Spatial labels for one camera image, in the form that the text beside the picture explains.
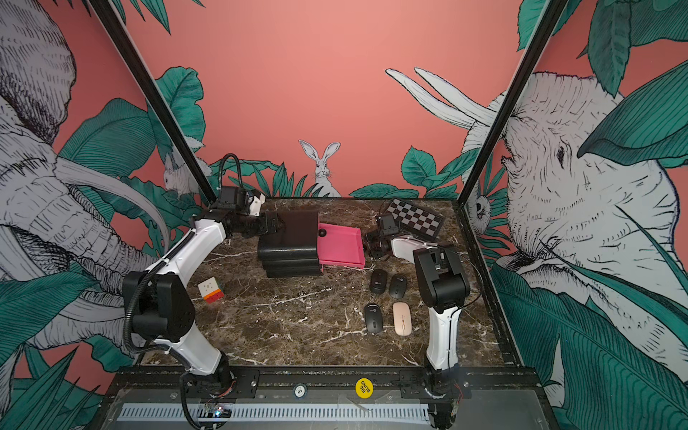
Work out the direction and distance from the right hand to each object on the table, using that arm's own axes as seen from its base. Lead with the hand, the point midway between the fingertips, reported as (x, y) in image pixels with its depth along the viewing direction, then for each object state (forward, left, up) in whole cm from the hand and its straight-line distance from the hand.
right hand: (359, 235), depth 102 cm
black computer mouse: (-30, -5, -5) cm, 31 cm away
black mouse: (-18, -7, -3) cm, 19 cm away
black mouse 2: (-19, -14, -4) cm, 24 cm away
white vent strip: (-56, +21, -5) cm, 60 cm away
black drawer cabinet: (-16, +21, +12) cm, 29 cm away
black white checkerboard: (+11, -24, -3) cm, 27 cm away
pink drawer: (-1, +7, -4) cm, 9 cm away
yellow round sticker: (-50, -1, -4) cm, 50 cm away
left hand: (-5, +28, +14) cm, 31 cm away
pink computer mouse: (-30, -14, -4) cm, 34 cm away
